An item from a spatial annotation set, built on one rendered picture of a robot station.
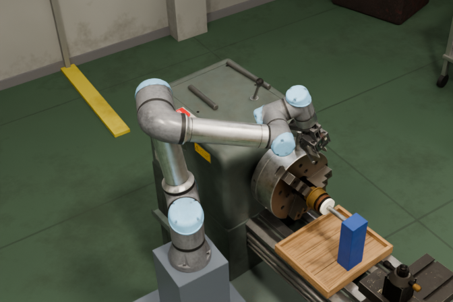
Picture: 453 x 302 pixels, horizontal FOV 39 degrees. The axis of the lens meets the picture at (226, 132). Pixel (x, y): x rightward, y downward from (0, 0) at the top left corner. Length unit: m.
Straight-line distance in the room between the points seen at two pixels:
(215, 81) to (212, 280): 0.97
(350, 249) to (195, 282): 0.60
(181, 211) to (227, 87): 0.85
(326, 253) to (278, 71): 2.84
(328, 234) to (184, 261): 0.70
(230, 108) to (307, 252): 0.67
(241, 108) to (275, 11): 3.51
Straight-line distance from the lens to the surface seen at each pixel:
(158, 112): 1.91
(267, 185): 2.51
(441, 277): 2.51
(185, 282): 2.25
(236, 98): 2.77
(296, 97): 2.07
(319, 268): 2.57
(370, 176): 4.31
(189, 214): 2.15
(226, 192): 2.57
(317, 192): 2.52
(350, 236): 2.43
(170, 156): 2.12
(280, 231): 2.72
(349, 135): 4.63
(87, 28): 5.48
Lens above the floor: 2.85
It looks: 38 degrees down
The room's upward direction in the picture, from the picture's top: 2 degrees counter-clockwise
